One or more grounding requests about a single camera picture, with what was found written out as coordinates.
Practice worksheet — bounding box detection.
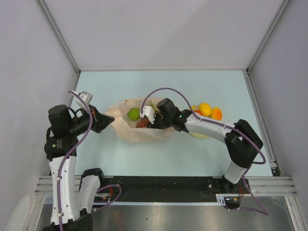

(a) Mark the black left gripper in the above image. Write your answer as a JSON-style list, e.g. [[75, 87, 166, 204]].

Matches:
[[68, 104, 114, 135]]

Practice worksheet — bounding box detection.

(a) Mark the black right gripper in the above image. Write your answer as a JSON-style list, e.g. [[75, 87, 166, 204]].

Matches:
[[146, 112, 172, 137]]

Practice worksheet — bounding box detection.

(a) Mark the translucent orange plastic bag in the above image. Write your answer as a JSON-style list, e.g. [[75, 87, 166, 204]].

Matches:
[[106, 98, 175, 143]]

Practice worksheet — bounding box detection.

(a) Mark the orange fake tangerine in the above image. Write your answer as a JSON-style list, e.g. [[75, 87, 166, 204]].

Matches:
[[194, 109, 204, 116]]

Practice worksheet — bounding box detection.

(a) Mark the yellow fake lemon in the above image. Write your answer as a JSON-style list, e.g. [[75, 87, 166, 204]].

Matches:
[[198, 103, 212, 117]]

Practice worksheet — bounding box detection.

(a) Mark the yellow orange fake mango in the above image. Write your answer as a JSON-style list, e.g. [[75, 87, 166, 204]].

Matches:
[[210, 107, 222, 121]]

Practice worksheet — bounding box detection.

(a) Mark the yellow fake banana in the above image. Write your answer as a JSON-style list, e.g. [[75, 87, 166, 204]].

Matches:
[[150, 103, 161, 114]]

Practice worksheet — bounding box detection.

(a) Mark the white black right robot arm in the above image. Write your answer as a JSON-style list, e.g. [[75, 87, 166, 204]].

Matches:
[[141, 98, 263, 193]]

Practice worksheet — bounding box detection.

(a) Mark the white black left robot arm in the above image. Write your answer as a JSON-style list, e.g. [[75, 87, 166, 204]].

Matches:
[[44, 104, 114, 231]]

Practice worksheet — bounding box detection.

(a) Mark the red fake grapes bunch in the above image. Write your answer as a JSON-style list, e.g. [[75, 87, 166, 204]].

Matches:
[[135, 118, 150, 128]]

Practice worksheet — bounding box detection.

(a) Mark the green fake apple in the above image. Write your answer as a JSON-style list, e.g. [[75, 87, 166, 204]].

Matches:
[[127, 108, 140, 121]]

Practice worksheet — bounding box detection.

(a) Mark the cream ceramic plate leaf motif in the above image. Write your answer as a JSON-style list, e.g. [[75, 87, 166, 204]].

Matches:
[[189, 132, 209, 139]]

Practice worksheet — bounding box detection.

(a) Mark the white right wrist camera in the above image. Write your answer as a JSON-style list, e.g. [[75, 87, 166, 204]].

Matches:
[[140, 106, 155, 124]]

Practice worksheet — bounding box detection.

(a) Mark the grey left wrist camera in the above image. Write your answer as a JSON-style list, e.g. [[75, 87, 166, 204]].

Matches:
[[72, 90, 93, 108]]

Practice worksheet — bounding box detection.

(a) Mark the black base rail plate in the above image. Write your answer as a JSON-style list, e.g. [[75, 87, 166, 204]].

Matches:
[[99, 176, 249, 203]]

